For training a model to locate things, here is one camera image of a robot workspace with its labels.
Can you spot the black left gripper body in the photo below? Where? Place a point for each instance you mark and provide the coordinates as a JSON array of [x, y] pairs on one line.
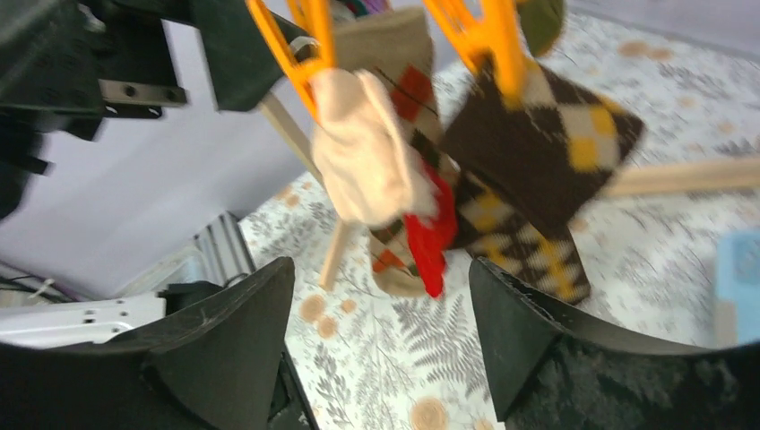
[[69, 65]]

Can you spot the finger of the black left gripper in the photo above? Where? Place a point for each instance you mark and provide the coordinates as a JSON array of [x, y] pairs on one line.
[[241, 66]]

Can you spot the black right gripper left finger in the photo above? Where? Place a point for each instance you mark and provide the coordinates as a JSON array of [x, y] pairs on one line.
[[215, 364]]

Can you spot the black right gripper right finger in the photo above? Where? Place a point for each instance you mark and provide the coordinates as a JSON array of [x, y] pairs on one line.
[[550, 365]]

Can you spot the orange clothespin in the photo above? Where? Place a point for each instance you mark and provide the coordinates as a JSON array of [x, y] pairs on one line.
[[305, 56], [493, 38]]

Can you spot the red sock with bear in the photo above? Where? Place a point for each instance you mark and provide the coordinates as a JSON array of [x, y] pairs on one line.
[[374, 177]]

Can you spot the brown argyle sock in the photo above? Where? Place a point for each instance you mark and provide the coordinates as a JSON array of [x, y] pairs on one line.
[[395, 47], [596, 133]]

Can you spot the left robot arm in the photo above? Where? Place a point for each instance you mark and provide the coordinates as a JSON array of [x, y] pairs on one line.
[[114, 159]]

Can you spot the light blue plastic basket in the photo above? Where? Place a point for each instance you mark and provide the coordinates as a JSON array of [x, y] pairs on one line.
[[736, 289]]

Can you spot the olive orange sock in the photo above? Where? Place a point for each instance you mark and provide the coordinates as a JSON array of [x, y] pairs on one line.
[[542, 23]]

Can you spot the wooden drying rack frame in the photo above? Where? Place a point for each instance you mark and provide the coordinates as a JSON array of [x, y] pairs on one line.
[[515, 195]]

